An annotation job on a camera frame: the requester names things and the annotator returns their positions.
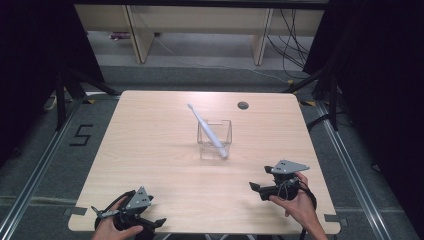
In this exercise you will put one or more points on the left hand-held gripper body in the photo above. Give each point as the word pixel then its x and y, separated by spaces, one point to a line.
pixel 138 200

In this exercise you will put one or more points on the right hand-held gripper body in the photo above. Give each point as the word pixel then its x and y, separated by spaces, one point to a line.
pixel 290 166

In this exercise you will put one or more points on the clear plastic container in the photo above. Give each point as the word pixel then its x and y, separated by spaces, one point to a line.
pixel 223 133

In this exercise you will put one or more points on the white electric toothbrush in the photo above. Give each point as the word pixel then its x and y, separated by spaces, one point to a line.
pixel 208 131

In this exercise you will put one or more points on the person's right hand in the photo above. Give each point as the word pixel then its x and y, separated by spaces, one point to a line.
pixel 298 208

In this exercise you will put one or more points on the person's left hand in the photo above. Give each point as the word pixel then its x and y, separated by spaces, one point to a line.
pixel 105 230

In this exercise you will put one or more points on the yellow floor tape piece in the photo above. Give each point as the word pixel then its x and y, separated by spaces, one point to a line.
pixel 89 101
pixel 308 103

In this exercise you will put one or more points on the black metal stand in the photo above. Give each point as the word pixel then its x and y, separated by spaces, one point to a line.
pixel 333 100
pixel 60 100

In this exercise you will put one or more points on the small dark pink object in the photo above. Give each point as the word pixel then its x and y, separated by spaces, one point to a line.
pixel 119 35

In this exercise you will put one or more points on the metal floor rail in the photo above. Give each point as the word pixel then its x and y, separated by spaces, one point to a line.
pixel 353 176
pixel 36 170

